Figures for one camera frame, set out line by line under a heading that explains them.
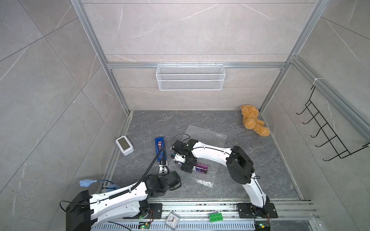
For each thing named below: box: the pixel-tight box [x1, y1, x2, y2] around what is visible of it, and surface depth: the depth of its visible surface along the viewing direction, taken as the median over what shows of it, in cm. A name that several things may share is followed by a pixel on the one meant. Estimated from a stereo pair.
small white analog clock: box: [164, 211, 180, 231], surface depth 70 cm
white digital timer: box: [115, 135, 135, 156], surface depth 97 cm
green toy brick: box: [209, 212, 224, 223], surface depth 70 cm
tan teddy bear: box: [240, 104, 271, 137], surface depth 103 cm
